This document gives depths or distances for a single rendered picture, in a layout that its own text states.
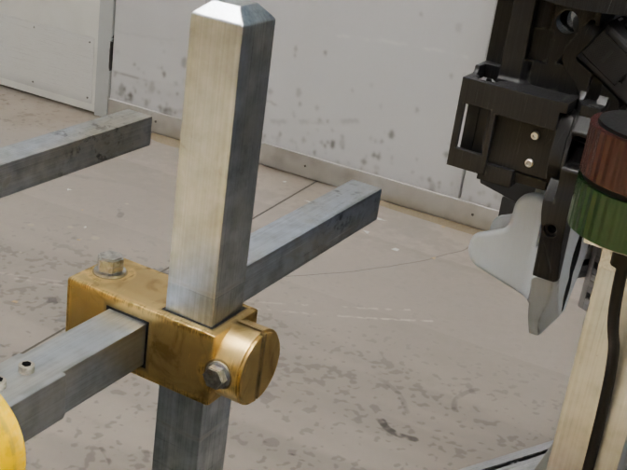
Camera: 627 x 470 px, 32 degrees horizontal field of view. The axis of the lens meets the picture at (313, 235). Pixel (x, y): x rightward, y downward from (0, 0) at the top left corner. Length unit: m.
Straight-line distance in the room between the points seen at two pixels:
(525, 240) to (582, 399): 0.11
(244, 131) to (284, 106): 3.10
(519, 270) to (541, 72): 0.12
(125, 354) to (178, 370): 0.03
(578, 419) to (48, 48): 3.78
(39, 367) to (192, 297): 0.10
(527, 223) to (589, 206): 0.16
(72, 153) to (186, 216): 0.35
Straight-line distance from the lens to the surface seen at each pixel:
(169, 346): 0.69
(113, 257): 0.72
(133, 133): 1.06
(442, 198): 3.57
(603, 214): 0.48
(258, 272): 0.80
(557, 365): 2.83
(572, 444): 0.60
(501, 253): 0.65
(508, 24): 0.62
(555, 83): 0.62
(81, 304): 0.72
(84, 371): 0.66
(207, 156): 0.64
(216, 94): 0.62
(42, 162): 0.97
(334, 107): 3.65
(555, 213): 0.61
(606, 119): 0.49
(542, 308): 0.65
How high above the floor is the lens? 1.29
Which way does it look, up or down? 23 degrees down
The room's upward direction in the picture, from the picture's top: 8 degrees clockwise
